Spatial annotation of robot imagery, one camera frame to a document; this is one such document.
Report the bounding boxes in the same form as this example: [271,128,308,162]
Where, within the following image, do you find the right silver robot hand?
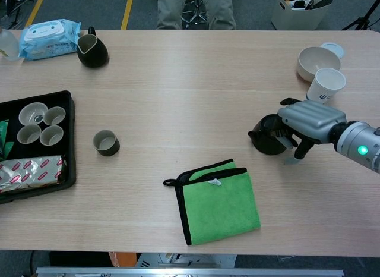
[275,98,347,165]

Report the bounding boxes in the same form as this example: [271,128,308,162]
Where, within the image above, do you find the black teapot with handle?
[248,113,297,156]

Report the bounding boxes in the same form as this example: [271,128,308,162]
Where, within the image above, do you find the grey-green ceramic teacup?
[93,130,121,157]

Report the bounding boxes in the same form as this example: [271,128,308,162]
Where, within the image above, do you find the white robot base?
[135,253,238,269]

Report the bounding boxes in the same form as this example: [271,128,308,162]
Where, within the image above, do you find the small beige teacup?
[39,125,64,147]
[43,106,67,126]
[16,124,42,144]

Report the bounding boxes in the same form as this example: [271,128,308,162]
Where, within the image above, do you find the white paper cup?
[305,68,347,105]

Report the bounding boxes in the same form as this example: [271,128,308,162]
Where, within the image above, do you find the white plastic lid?
[320,42,345,60]

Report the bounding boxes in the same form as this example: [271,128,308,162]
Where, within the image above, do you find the white storage bin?
[270,0,335,31]

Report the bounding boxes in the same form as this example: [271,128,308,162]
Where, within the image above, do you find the black tripod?
[341,0,380,31]

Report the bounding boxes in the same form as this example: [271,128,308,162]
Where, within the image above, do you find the green cloth with black trim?
[163,159,262,247]

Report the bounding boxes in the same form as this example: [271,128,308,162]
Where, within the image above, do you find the chrome chair base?
[181,0,208,30]

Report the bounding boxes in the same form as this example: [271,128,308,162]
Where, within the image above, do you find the person in khaki trousers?
[156,0,238,30]

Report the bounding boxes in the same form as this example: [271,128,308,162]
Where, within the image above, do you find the dark ceramic pitcher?
[76,26,109,68]

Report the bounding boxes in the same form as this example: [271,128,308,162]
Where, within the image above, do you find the black plastic tray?
[0,90,77,204]

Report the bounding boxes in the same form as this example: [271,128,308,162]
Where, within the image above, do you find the blue wet wipes pack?
[18,18,81,61]

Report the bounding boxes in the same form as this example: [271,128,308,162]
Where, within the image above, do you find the wide beige tea bowl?
[18,102,47,126]

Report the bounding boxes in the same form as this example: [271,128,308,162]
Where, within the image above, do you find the silver foil packet red labels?
[0,155,67,194]

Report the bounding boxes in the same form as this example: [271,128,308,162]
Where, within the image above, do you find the green tea packet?
[0,119,15,159]

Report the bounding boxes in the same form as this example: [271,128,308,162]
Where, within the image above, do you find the black stand legs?
[0,0,39,26]

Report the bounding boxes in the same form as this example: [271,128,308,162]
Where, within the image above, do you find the aluminium rail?
[35,267,345,277]

